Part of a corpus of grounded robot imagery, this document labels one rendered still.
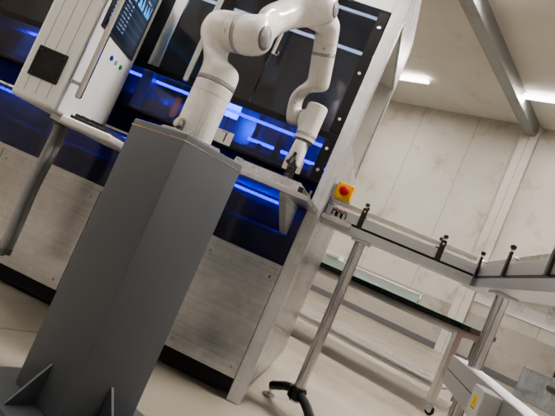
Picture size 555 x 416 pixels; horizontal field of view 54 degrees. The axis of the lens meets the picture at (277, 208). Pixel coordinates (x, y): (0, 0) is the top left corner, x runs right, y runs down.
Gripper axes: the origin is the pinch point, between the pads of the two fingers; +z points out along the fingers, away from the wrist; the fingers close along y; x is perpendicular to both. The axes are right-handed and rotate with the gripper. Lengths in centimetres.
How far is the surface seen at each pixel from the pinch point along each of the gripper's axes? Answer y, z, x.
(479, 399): 54, 42, 83
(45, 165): 2, 34, -98
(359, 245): -32.7, 12.3, 35.4
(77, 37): 36, -14, -85
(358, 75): -19, -55, 7
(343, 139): -18.3, -26.2, 12.4
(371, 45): -19, -69, 7
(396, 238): -29, 3, 49
